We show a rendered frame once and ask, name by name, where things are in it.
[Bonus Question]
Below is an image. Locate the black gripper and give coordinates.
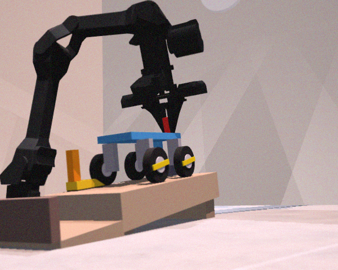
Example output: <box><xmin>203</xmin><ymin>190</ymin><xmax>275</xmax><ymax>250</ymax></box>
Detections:
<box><xmin>121</xmin><ymin>60</ymin><xmax>207</xmax><ymax>133</ymax></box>

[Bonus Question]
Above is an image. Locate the yellow wheel chock with orange handle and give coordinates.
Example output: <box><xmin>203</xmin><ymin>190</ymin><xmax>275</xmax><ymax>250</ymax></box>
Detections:
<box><xmin>65</xmin><ymin>150</ymin><xmax>105</xmax><ymax>192</ymax></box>

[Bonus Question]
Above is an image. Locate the tan wooden ramp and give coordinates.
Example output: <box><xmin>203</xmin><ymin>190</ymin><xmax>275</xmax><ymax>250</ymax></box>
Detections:
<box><xmin>0</xmin><ymin>165</ymin><xmax>219</xmax><ymax>249</ymax></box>

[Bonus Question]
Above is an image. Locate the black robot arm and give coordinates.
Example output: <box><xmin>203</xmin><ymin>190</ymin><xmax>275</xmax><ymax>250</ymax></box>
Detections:
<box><xmin>0</xmin><ymin>0</ymin><xmax>204</xmax><ymax>198</ymax></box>

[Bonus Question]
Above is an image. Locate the small blue trolley with black wheels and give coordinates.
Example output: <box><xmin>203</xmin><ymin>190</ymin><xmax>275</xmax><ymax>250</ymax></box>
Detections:
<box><xmin>90</xmin><ymin>132</ymin><xmax>195</xmax><ymax>186</ymax></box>

